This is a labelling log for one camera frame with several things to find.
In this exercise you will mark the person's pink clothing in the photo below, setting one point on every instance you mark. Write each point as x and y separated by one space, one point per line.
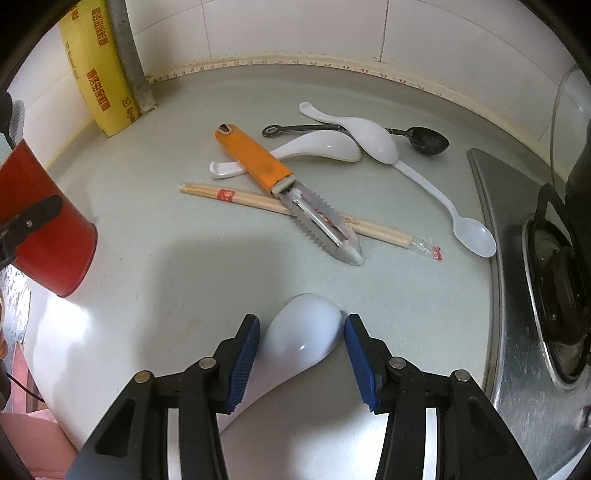
32 443

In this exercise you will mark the yellow cling wrap box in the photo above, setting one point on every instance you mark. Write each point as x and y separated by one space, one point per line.
97 69

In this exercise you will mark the small black scoop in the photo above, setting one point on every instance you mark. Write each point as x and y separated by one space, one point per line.
429 141

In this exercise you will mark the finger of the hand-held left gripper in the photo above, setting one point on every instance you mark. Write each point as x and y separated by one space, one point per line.
32 217

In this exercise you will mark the white dotted rice paddle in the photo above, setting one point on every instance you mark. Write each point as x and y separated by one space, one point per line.
17 117

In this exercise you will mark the red cup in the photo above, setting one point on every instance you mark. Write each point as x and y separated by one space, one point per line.
51 249

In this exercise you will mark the stainless steel gas stove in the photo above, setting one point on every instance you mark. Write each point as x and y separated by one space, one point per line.
517 369

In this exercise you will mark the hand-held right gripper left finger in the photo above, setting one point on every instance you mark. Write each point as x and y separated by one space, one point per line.
242 364

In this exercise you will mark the wooden chopsticks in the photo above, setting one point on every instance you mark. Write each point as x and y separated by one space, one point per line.
217 193

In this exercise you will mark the thin white plastic spoon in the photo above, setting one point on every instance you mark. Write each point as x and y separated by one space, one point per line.
478 240

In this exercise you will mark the white soup spoon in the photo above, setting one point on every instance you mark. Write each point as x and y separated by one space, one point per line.
323 147
376 141
300 332

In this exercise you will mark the grey pipe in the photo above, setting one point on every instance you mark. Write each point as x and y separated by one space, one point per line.
131 55

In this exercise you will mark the patterned sealing strip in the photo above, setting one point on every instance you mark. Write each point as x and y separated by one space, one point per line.
323 59

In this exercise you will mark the glass pot lid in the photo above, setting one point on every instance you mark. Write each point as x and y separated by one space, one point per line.
572 106

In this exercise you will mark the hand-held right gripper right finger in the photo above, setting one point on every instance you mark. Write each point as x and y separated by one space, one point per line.
360 364

